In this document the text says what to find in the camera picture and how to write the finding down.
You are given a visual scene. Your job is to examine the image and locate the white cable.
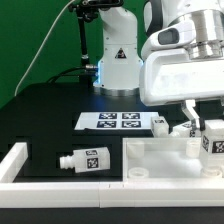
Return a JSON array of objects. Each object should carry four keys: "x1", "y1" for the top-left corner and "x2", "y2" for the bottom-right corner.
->
[{"x1": 14, "y1": 0, "x2": 77, "y2": 98}]

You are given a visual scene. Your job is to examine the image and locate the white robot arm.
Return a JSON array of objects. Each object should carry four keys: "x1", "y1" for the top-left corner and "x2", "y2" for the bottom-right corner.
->
[{"x1": 94, "y1": 0, "x2": 224, "y2": 130}]

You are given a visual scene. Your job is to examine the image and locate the white U-shaped fence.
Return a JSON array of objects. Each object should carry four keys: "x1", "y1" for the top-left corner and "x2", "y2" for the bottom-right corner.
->
[{"x1": 0, "y1": 143, "x2": 224, "y2": 208}]

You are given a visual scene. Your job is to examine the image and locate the black cable at base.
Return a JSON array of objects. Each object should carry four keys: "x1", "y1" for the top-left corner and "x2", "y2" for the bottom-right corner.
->
[{"x1": 46, "y1": 64, "x2": 100, "y2": 84}]

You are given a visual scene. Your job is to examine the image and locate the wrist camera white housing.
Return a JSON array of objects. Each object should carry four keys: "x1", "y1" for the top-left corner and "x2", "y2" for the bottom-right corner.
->
[{"x1": 141, "y1": 20, "x2": 196, "y2": 60}]

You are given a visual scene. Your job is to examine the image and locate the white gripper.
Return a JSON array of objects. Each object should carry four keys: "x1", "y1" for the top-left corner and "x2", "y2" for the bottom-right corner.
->
[{"x1": 140, "y1": 48, "x2": 224, "y2": 130}]

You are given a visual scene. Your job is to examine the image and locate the white square table top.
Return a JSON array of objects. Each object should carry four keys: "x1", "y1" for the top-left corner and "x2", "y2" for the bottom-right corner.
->
[{"x1": 123, "y1": 138, "x2": 223, "y2": 181}]

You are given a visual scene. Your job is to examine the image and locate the white sheet with tags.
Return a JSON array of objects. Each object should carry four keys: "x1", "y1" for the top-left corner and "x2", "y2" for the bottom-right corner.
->
[{"x1": 75, "y1": 112, "x2": 158, "y2": 130}]

